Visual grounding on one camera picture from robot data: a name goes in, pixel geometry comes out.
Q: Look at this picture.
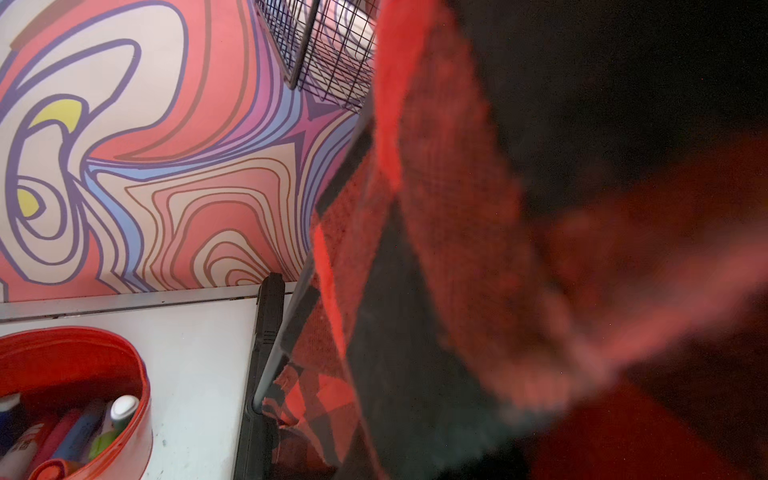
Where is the red black plaid shirt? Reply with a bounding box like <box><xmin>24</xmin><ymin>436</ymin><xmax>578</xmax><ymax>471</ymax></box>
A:
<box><xmin>263</xmin><ymin>1</ymin><xmax>767</xmax><ymax>479</ymax></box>

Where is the grey tape roll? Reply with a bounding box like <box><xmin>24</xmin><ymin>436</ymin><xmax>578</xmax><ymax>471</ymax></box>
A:
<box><xmin>326</xmin><ymin>1</ymin><xmax>379</xmax><ymax>62</ymax></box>

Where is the black clothes rack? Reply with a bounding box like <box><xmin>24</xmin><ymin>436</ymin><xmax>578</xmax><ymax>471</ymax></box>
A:
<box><xmin>232</xmin><ymin>95</ymin><xmax>376</xmax><ymax>480</ymax></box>

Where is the red pen cup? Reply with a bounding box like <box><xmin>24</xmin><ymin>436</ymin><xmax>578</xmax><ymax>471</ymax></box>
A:
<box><xmin>1</xmin><ymin>327</ymin><xmax>153</xmax><ymax>479</ymax></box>

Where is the black wire basket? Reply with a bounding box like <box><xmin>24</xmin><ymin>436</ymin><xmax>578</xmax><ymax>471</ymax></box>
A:
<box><xmin>254</xmin><ymin>0</ymin><xmax>377</xmax><ymax>112</ymax></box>

